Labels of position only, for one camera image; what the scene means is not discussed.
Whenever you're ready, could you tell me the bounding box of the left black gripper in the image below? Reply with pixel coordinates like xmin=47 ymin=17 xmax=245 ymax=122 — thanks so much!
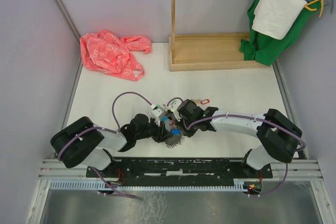
xmin=135 ymin=117 xmax=173 ymax=143

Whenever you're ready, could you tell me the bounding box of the blue tag key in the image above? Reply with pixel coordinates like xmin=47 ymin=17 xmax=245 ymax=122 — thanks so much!
xmin=170 ymin=129 xmax=181 ymax=135

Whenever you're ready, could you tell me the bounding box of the silver key holder blue handle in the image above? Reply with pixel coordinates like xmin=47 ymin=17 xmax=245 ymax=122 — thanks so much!
xmin=161 ymin=116 xmax=183 ymax=148

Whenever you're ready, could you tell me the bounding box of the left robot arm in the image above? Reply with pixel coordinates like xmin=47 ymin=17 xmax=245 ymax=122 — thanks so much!
xmin=50 ymin=114 xmax=182 ymax=177

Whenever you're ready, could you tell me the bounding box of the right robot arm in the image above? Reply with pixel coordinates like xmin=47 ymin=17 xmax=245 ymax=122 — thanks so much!
xmin=173 ymin=99 xmax=306 ymax=177

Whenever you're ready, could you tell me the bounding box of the loose red tag key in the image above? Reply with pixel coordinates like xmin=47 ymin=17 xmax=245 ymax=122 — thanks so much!
xmin=193 ymin=99 xmax=210 ymax=105

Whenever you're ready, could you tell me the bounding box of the pink patterned cloth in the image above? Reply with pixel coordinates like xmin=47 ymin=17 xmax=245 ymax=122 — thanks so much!
xmin=80 ymin=30 xmax=152 ymax=81

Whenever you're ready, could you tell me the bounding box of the green shirt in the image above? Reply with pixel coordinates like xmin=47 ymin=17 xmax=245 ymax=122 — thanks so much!
xmin=239 ymin=0 xmax=321 ymax=66

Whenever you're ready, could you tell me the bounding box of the white towel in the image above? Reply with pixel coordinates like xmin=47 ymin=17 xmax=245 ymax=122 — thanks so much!
xmin=252 ymin=0 xmax=308 ymax=40

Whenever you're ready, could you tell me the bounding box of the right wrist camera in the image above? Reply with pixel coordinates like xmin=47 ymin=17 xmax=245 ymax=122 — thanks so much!
xmin=167 ymin=98 xmax=183 ymax=112

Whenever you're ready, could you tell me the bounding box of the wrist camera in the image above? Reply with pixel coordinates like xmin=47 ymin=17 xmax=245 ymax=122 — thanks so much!
xmin=167 ymin=98 xmax=183 ymax=112
xmin=151 ymin=104 xmax=168 ymax=126

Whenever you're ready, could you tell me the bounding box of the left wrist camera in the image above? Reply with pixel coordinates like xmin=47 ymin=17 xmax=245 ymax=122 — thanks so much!
xmin=151 ymin=104 xmax=168 ymax=126

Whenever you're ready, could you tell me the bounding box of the wooden rack frame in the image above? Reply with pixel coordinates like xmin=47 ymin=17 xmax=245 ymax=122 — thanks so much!
xmin=169 ymin=0 xmax=266 ymax=72

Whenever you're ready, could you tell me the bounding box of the grey cable duct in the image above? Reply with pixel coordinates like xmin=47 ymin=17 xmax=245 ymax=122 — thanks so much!
xmin=49 ymin=179 xmax=250 ymax=190

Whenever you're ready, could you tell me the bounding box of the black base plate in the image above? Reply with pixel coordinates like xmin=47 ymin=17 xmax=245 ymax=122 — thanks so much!
xmin=99 ymin=157 xmax=273 ymax=187

